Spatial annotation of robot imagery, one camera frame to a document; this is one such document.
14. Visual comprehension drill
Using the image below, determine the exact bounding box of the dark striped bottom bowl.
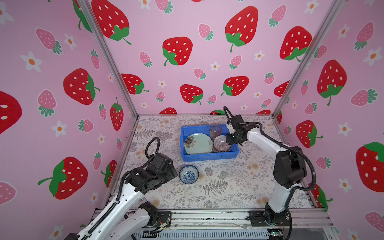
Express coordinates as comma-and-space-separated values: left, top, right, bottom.
213, 135, 231, 153

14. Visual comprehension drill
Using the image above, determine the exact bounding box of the pink transparent cup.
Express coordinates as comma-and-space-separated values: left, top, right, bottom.
209, 122, 223, 141

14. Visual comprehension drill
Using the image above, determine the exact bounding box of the green flower plate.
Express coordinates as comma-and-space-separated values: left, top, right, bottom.
184, 133, 213, 155

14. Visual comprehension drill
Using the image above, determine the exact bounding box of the blue floral small bowl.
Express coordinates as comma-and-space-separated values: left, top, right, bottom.
179, 165, 200, 185

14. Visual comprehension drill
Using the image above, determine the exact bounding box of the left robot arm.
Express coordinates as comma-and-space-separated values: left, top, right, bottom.
65, 164, 178, 240

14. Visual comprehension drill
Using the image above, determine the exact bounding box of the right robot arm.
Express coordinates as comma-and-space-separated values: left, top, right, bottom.
226, 124, 307, 226

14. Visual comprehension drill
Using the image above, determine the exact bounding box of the blue plastic bin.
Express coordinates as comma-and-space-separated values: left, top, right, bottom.
180, 125, 240, 162

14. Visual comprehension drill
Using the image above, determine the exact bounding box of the green lit circuit board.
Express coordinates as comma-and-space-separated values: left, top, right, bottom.
268, 230, 284, 240

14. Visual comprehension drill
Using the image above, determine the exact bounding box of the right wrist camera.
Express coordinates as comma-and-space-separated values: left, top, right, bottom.
227, 115, 246, 134

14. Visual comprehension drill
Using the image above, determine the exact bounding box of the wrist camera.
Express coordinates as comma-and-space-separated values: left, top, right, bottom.
148, 153, 173, 175
227, 115, 246, 134

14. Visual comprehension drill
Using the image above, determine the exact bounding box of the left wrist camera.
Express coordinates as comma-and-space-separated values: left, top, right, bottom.
148, 153, 173, 175

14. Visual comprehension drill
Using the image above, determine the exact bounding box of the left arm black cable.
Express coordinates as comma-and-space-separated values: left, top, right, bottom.
76, 136, 161, 240

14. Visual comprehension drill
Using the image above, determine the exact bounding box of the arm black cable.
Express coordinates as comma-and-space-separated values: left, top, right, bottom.
222, 106, 317, 240
76, 136, 161, 240

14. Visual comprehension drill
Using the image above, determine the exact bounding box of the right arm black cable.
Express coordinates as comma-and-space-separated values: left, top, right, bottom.
222, 106, 317, 240

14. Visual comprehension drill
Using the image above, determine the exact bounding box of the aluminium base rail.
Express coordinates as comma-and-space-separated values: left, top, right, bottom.
82, 207, 340, 240

